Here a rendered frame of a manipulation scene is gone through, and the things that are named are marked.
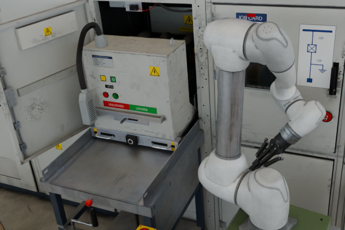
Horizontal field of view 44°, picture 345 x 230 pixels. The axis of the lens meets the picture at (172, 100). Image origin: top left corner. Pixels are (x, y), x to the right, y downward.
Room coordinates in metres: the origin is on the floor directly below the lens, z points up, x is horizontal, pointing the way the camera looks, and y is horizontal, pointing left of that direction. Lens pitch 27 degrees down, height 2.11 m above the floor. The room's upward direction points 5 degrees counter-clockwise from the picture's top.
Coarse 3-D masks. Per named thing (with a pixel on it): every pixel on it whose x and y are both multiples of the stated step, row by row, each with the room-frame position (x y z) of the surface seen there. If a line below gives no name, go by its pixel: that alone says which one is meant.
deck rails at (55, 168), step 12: (192, 132) 2.01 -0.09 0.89; (72, 144) 1.96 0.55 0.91; (84, 144) 2.04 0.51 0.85; (180, 144) 1.86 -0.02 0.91; (60, 156) 1.86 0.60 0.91; (72, 156) 1.94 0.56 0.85; (180, 156) 1.85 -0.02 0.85; (48, 168) 1.77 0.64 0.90; (60, 168) 1.83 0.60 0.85; (168, 168) 1.72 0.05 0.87; (48, 180) 1.74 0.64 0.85; (156, 180) 1.60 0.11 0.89; (144, 192) 1.50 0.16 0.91; (144, 204) 1.49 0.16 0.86
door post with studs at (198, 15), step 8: (200, 0) 2.08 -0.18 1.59; (192, 8) 2.10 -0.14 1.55; (200, 8) 2.08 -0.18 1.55; (200, 16) 2.08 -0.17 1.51; (200, 24) 2.08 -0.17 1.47; (200, 32) 2.08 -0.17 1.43; (200, 40) 2.08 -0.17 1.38; (200, 48) 2.08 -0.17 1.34; (200, 56) 2.08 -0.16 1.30; (200, 64) 2.08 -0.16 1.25; (200, 72) 2.08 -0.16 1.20; (200, 80) 2.09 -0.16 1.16; (200, 88) 2.09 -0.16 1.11; (200, 96) 2.09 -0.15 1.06; (208, 96) 2.07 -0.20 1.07; (200, 104) 2.09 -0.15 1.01; (208, 104) 2.07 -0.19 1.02; (200, 112) 2.09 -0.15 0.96; (208, 112) 2.07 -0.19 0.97; (200, 120) 2.10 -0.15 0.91; (208, 120) 2.07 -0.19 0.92; (200, 128) 2.10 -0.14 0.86; (208, 128) 2.07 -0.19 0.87; (208, 136) 2.07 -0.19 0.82; (208, 144) 2.07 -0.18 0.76; (208, 152) 2.07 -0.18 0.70; (208, 192) 2.08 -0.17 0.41; (208, 200) 2.08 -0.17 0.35; (208, 208) 2.08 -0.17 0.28; (208, 216) 2.08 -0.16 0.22
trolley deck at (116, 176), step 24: (96, 144) 2.04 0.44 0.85; (120, 144) 2.02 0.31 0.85; (192, 144) 1.95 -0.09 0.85; (72, 168) 1.83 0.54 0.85; (96, 168) 1.81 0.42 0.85; (120, 168) 1.79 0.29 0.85; (144, 168) 1.77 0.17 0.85; (72, 192) 1.66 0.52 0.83; (96, 192) 1.62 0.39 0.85; (120, 192) 1.60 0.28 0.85; (168, 192) 1.63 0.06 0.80
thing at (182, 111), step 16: (96, 48) 2.07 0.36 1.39; (112, 48) 2.06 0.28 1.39; (128, 48) 2.04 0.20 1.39; (144, 48) 2.02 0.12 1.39; (160, 48) 2.00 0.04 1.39; (176, 48) 1.98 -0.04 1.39; (176, 64) 1.97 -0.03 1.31; (176, 80) 1.96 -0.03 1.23; (176, 96) 1.94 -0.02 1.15; (176, 112) 1.93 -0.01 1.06; (192, 112) 2.11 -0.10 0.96; (176, 128) 1.91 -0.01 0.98
